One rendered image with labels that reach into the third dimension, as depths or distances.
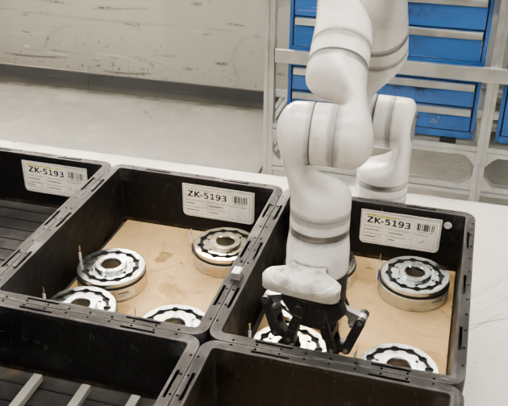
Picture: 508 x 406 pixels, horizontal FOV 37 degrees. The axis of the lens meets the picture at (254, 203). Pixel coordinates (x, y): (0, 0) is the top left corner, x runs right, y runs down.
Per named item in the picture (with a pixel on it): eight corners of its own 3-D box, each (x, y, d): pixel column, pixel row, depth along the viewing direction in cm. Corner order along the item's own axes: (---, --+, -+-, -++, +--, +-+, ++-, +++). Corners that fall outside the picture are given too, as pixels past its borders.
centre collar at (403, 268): (401, 263, 118) (401, 259, 117) (434, 269, 116) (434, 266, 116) (395, 279, 114) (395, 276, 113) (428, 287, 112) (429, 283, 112)
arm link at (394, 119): (422, 91, 133) (411, 178, 142) (368, 84, 136) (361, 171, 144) (414, 110, 126) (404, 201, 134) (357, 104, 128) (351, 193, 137)
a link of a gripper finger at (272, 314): (274, 285, 98) (291, 323, 100) (262, 287, 99) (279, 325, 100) (267, 296, 96) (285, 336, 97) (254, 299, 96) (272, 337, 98)
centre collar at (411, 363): (381, 353, 99) (382, 349, 99) (420, 361, 98) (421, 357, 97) (375, 377, 95) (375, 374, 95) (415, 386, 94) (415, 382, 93)
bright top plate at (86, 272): (101, 246, 122) (100, 242, 121) (156, 259, 118) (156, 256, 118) (64, 279, 114) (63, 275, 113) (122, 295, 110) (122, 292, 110)
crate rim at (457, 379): (285, 199, 125) (285, 186, 124) (473, 226, 118) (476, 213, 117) (205, 353, 92) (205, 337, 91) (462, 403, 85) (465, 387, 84)
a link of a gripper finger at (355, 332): (357, 318, 92) (334, 349, 95) (370, 327, 92) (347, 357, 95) (363, 306, 94) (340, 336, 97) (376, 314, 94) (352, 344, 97)
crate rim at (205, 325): (116, 175, 132) (114, 162, 131) (285, 199, 125) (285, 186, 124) (-16, 308, 99) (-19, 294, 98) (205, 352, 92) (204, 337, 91)
